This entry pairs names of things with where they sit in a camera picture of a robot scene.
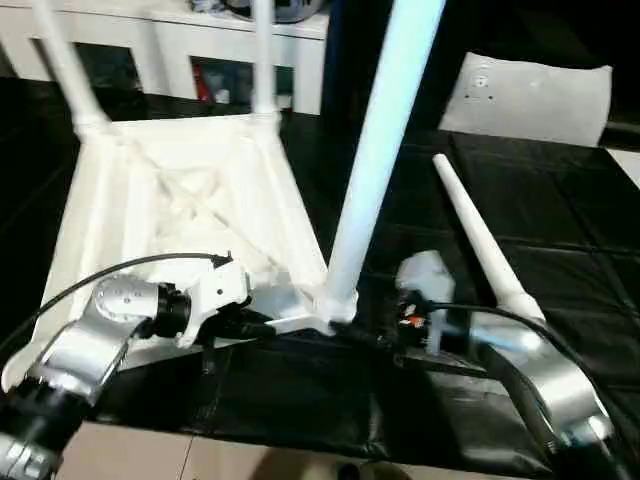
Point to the white plastic table top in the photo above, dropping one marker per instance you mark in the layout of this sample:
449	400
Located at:
170	200

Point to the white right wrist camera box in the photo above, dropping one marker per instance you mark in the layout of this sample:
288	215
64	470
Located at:
425	278

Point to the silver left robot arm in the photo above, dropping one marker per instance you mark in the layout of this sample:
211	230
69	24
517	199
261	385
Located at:
90	340

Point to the white plastic table leg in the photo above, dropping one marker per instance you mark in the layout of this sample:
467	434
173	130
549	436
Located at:
385	140
263	55
70	65
485	235

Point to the white plastic bag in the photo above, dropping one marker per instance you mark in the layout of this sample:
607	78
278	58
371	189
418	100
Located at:
530	100

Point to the white cabinet with glass doors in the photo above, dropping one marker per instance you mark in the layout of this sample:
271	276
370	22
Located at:
180	45

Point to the white flat board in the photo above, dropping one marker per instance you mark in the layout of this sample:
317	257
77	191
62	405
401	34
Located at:
630	165

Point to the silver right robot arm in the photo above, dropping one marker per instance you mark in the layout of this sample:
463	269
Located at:
545	370

